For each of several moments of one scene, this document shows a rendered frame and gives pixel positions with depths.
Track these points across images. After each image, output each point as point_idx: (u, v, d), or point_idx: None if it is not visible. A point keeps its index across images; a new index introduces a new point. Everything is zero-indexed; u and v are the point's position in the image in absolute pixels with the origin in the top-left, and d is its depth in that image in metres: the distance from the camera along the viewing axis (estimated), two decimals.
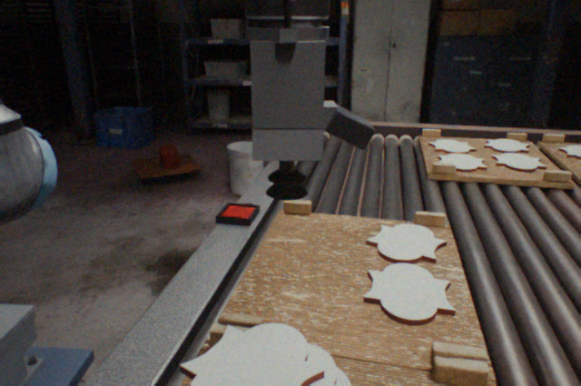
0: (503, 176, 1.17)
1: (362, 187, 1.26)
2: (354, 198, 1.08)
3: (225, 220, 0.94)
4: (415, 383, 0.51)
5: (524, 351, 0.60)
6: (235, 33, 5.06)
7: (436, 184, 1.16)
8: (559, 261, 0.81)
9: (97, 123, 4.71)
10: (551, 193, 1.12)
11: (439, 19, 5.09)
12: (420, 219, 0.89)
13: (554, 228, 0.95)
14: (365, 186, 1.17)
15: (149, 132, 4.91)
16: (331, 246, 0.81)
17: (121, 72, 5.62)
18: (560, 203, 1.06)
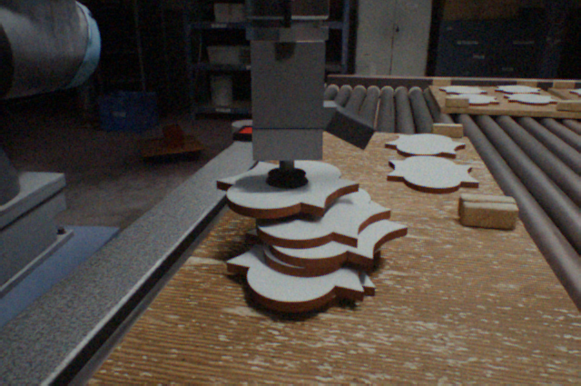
0: (516, 108, 1.18)
1: (375, 124, 1.27)
2: None
3: (242, 136, 0.95)
4: (444, 226, 0.52)
5: (548, 216, 0.60)
6: (239, 17, 5.07)
7: (448, 116, 1.17)
8: (577, 162, 0.81)
9: (101, 107, 4.71)
10: (564, 123, 1.13)
11: (442, 4, 5.09)
12: (438, 130, 0.89)
13: (569, 144, 0.95)
14: (379, 119, 1.18)
15: (152, 115, 4.91)
16: (350, 149, 0.82)
17: (123, 58, 5.62)
18: (574, 128, 1.07)
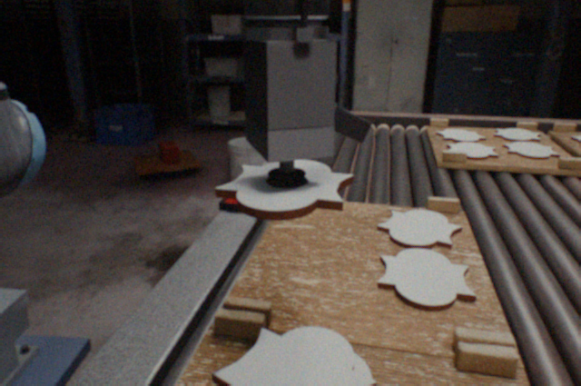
0: (516, 163, 1.13)
1: (369, 176, 1.22)
2: (362, 186, 1.04)
3: (229, 206, 0.90)
4: (438, 371, 0.47)
5: (550, 338, 0.56)
6: (236, 29, 5.02)
7: (446, 173, 1.12)
8: None
9: (96, 120, 4.67)
10: (566, 182, 1.08)
11: (441, 15, 5.05)
12: (433, 204, 0.85)
13: (572, 215, 0.91)
14: (372, 174, 1.13)
15: (149, 128, 4.87)
16: (340, 232, 0.77)
17: (120, 69, 5.58)
18: (576, 191, 1.02)
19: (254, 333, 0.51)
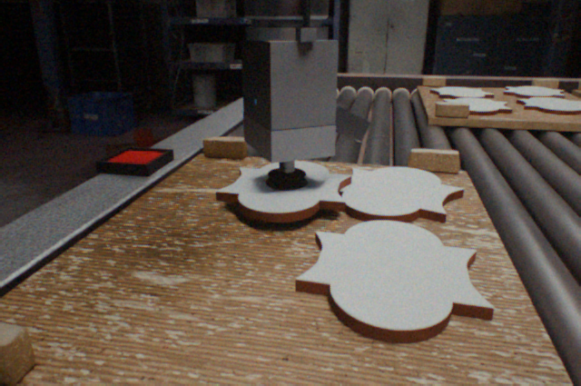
0: (536, 119, 0.82)
1: None
2: None
3: (111, 167, 0.60)
4: None
5: None
6: (221, 13, 4.72)
7: (440, 131, 0.82)
8: None
9: (71, 109, 4.36)
10: None
11: None
12: (418, 160, 0.54)
13: None
14: (340, 134, 0.82)
15: (128, 118, 4.56)
16: None
17: (100, 56, 5.27)
18: None
19: None
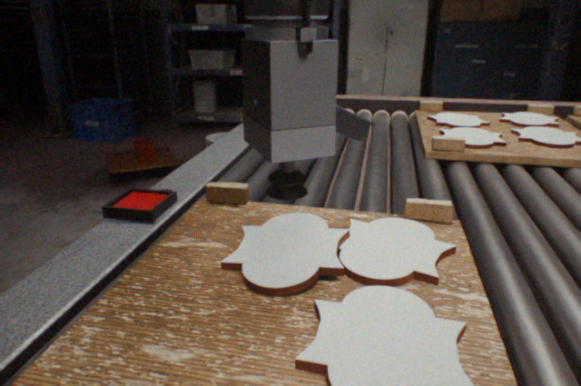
0: (530, 153, 0.85)
1: (339, 171, 0.94)
2: (320, 183, 0.75)
3: (116, 212, 0.62)
4: None
5: None
6: (221, 19, 4.74)
7: (437, 165, 0.84)
8: None
9: (72, 115, 4.38)
10: None
11: (439, 4, 4.76)
12: (413, 210, 0.56)
13: None
14: (339, 168, 0.85)
15: (129, 124, 4.58)
16: None
17: (101, 62, 5.29)
18: None
19: None
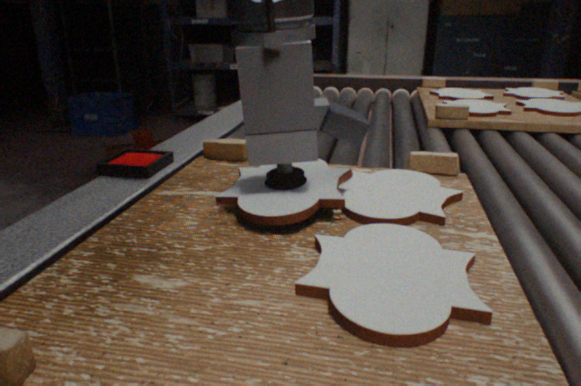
0: (536, 121, 0.83)
1: None
2: (321, 147, 0.73)
3: (111, 169, 0.60)
4: None
5: None
6: (221, 13, 4.72)
7: (440, 133, 0.82)
8: None
9: (71, 109, 4.37)
10: None
11: None
12: (418, 163, 0.55)
13: None
14: None
15: (128, 118, 4.56)
16: None
17: (100, 56, 5.27)
18: None
19: None
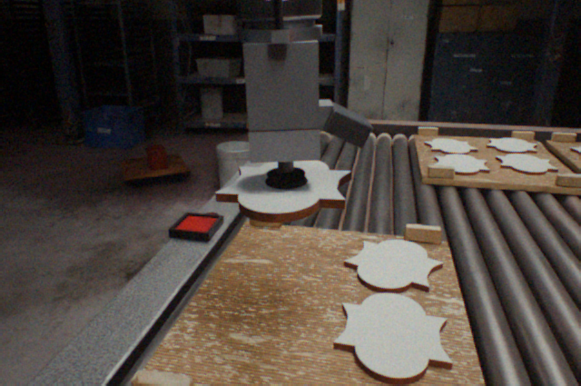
0: (508, 180, 1.02)
1: (349, 193, 1.11)
2: None
3: (180, 233, 0.79)
4: None
5: None
6: (229, 29, 4.91)
7: (431, 190, 1.01)
8: None
9: (84, 123, 4.56)
10: (565, 201, 0.97)
11: (438, 15, 4.93)
12: (411, 233, 0.74)
13: (571, 243, 0.80)
14: (350, 193, 1.02)
15: (139, 131, 4.76)
16: (301, 269, 0.66)
17: (111, 70, 5.47)
18: (576, 212, 0.91)
19: None
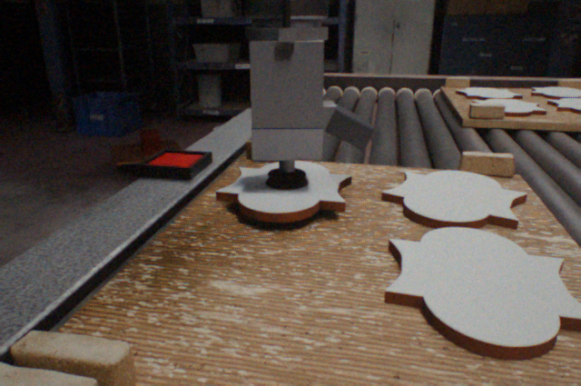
0: (573, 120, 0.81)
1: (369, 143, 0.91)
2: (359, 147, 0.72)
3: (152, 170, 0.59)
4: None
5: None
6: (227, 13, 4.70)
7: (476, 133, 0.80)
8: None
9: (76, 109, 4.35)
10: None
11: None
12: (471, 163, 0.53)
13: None
14: (373, 136, 0.81)
15: (133, 118, 4.55)
16: None
17: (104, 56, 5.26)
18: None
19: None
